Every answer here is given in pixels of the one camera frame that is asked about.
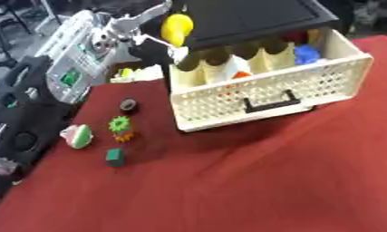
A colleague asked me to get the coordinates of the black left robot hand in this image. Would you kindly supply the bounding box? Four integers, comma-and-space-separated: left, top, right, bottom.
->
123, 1, 197, 72

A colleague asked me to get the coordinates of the yellow toy pear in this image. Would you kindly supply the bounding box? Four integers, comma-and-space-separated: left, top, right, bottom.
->
160, 13, 197, 48

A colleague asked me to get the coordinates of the pale drawer with pierced front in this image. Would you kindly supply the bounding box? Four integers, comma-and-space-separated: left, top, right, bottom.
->
168, 27, 376, 133

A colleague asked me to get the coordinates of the yellow-green toy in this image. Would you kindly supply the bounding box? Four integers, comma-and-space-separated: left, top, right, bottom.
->
118, 67, 138, 82

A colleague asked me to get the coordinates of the black tape roll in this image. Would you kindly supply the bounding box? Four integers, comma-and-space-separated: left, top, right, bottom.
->
118, 97, 141, 116

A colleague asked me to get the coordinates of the green toy gear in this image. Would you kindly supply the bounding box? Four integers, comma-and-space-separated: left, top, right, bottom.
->
107, 115, 133, 134

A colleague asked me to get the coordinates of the orange toy gear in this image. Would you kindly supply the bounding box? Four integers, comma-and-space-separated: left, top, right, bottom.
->
111, 130, 136, 143

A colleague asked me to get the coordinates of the orange toy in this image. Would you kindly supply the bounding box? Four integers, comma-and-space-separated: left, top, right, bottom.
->
231, 71, 256, 80

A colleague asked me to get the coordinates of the green cube block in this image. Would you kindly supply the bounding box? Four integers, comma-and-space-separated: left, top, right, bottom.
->
104, 148, 127, 168

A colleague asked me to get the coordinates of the black chair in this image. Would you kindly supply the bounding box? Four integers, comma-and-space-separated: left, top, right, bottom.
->
0, 0, 34, 63

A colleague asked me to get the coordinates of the blue toy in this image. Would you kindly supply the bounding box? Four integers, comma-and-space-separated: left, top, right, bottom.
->
293, 43, 324, 66

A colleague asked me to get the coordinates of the black drawer handle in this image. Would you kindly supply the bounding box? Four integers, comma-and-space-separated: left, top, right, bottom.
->
240, 89, 303, 114

